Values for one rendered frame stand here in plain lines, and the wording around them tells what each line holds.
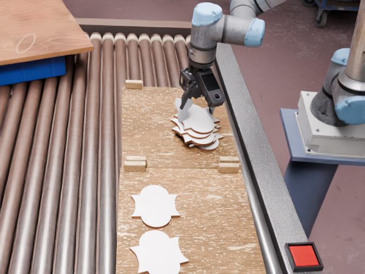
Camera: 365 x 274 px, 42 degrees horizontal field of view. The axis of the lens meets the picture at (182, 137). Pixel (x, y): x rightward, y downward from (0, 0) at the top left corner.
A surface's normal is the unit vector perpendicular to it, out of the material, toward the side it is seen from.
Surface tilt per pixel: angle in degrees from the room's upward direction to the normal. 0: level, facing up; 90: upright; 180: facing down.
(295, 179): 90
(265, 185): 0
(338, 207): 0
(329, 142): 90
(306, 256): 0
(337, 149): 90
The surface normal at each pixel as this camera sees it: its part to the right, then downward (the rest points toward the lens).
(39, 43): 0.10, -0.77
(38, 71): 0.46, 0.60
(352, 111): -0.10, 0.77
